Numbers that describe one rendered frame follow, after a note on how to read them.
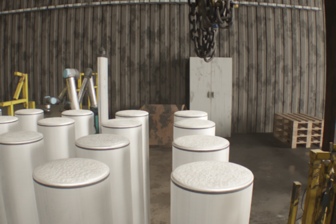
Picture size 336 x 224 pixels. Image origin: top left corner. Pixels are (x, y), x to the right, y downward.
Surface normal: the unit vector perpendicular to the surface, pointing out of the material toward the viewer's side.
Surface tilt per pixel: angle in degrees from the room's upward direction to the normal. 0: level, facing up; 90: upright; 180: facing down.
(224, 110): 90
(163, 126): 105
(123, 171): 90
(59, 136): 90
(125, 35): 90
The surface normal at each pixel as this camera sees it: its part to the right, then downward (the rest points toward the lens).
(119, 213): 0.63, 0.07
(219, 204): 0.05, 0.09
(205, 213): -0.26, 0.08
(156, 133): -0.03, 0.35
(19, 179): 0.36, 0.08
